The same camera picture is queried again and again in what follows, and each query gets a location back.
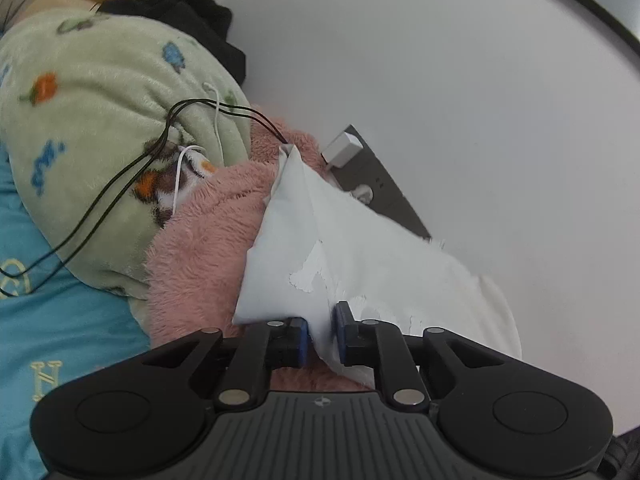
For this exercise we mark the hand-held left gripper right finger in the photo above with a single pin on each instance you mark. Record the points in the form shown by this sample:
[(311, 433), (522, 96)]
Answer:
[(341, 334)]

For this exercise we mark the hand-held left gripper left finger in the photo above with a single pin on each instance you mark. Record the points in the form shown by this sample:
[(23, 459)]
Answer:
[(301, 341)]

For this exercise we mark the white printed t-shirt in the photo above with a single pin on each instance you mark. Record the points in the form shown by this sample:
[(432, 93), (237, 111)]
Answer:
[(360, 255)]

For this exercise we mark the pink fleece blanket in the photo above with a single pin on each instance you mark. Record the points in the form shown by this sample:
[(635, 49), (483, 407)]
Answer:
[(210, 240)]

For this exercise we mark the white charger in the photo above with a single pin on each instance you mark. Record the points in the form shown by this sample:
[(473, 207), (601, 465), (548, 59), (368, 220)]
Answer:
[(342, 149)]

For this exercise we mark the green printed fleece blanket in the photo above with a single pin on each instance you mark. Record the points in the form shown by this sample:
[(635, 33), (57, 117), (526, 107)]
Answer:
[(100, 110)]

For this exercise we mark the dark cloth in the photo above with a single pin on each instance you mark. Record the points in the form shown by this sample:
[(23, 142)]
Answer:
[(200, 20)]

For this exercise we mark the plaid pillow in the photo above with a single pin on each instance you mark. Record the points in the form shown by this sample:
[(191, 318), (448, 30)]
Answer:
[(35, 2)]

